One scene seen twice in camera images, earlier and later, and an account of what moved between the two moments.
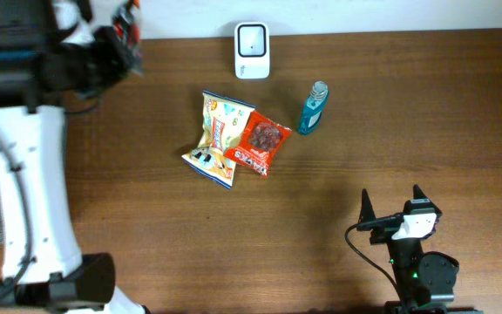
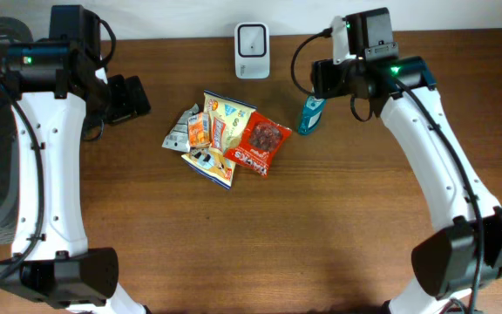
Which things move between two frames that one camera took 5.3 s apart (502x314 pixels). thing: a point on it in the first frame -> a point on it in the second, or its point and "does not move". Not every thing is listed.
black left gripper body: x=86 y=65 -> x=116 y=101
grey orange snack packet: x=126 y=23 -> x=190 y=133
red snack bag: x=260 y=139 does not move
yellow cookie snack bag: x=224 y=121 does not move
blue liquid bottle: x=314 y=108 does not move
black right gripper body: x=383 y=235 -> x=334 y=78
